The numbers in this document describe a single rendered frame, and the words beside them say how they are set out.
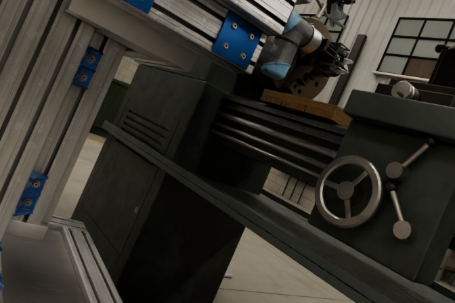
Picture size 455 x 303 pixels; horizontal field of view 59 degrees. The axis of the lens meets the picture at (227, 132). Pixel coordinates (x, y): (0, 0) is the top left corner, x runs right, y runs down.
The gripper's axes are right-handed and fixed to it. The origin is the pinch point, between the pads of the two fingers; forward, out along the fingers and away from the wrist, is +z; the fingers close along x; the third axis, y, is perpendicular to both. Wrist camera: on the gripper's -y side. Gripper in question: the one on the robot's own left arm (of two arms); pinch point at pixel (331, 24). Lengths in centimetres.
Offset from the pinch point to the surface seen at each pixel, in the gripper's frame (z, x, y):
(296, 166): 44, -51, 40
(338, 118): 29, -44, 46
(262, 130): 38, -49, 22
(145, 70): 29, -55, -54
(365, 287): 54, -70, 79
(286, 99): 27, -46, 28
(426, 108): 20, -57, 76
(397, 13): -96, 718, -440
